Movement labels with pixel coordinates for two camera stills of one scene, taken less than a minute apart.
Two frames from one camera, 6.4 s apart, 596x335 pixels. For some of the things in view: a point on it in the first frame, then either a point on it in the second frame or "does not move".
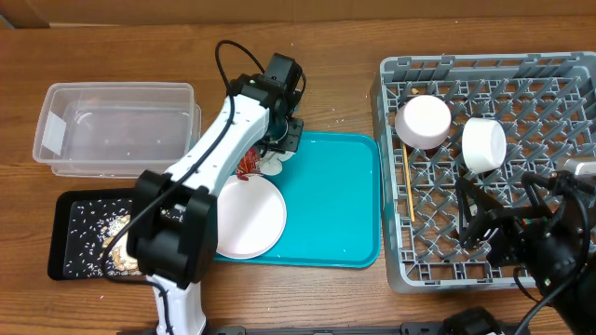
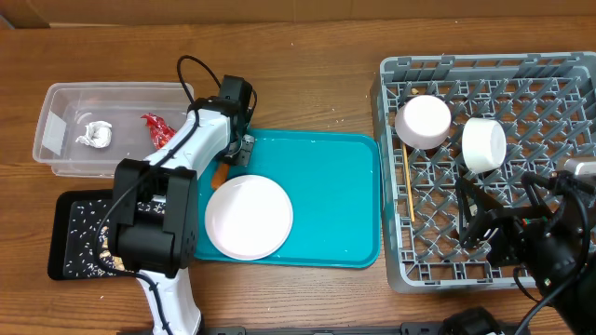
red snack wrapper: x=248 y=164 → x=161 y=133
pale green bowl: x=483 y=143 does not move
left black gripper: x=291 y=141 → x=243 y=154
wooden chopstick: x=408 y=181 does not move
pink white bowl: x=423 y=122 does not move
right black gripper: x=525 y=230 does not move
